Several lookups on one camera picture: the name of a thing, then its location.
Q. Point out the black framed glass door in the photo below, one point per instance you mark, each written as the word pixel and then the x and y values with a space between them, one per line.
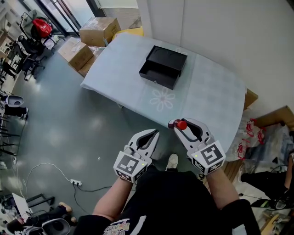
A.
pixel 75 9

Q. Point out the person's right forearm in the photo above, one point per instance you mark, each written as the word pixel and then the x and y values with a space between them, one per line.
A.
pixel 221 190

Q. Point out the person's left forearm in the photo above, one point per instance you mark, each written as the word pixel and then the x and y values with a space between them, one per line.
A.
pixel 112 199

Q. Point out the person's right white shoe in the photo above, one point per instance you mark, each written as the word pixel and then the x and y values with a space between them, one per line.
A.
pixel 172 161

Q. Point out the small red-capped bottle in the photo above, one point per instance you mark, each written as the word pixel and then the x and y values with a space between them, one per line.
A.
pixel 182 125

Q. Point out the large brown cardboard box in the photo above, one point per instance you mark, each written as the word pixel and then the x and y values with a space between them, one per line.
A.
pixel 98 29

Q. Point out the red printed plastic bags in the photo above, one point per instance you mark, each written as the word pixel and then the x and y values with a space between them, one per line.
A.
pixel 248 137

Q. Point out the open brown cardboard carton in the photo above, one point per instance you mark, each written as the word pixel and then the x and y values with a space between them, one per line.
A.
pixel 275 117

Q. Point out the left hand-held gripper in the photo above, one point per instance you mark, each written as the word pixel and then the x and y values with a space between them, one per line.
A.
pixel 127 164

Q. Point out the black office chair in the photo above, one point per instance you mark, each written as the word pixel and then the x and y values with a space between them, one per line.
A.
pixel 29 52

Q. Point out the grey hanging jacket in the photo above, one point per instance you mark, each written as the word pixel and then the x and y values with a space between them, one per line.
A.
pixel 27 21

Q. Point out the white power strip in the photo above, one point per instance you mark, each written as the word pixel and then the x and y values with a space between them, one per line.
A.
pixel 76 182

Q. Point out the white rounded device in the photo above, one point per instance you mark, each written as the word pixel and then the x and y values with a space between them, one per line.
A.
pixel 56 227
pixel 15 101

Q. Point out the black box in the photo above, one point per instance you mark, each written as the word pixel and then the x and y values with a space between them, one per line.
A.
pixel 160 68

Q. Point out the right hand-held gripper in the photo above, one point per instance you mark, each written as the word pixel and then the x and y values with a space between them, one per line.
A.
pixel 210 156

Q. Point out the black metal frame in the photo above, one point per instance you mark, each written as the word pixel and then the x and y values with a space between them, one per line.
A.
pixel 41 200

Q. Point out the wooden slatted board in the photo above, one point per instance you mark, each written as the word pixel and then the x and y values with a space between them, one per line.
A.
pixel 233 169

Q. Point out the red bag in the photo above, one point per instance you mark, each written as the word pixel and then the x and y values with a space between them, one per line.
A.
pixel 42 27

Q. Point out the yellow plastic container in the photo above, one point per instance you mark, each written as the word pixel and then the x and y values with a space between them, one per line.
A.
pixel 131 31

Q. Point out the taped brown cardboard box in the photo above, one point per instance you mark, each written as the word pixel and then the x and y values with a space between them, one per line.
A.
pixel 74 52

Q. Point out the person's black t-shirt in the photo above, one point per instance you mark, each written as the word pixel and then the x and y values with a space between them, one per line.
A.
pixel 172 202

